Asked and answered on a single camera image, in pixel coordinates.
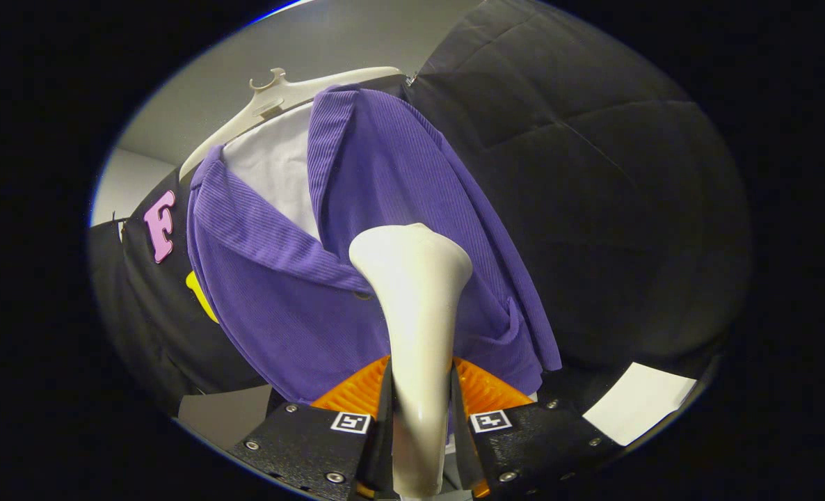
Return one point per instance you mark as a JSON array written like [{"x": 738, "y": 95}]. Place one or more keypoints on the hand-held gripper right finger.
[{"x": 545, "y": 442}]

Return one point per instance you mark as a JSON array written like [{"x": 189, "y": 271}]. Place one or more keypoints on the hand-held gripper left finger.
[{"x": 301, "y": 442}]

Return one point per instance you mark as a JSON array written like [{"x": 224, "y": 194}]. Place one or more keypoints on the white clothes hanger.
[{"x": 280, "y": 104}]

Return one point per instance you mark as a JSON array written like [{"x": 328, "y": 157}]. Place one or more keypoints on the grey drawer cabinet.
[{"x": 228, "y": 417}]

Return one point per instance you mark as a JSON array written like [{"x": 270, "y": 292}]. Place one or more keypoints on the white paper sheet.
[{"x": 638, "y": 400}]

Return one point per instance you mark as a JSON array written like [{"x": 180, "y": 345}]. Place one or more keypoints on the black backdrop cloth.
[{"x": 628, "y": 209}]

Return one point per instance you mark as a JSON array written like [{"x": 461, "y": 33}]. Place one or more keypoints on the white mannequin torso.
[{"x": 277, "y": 167}]

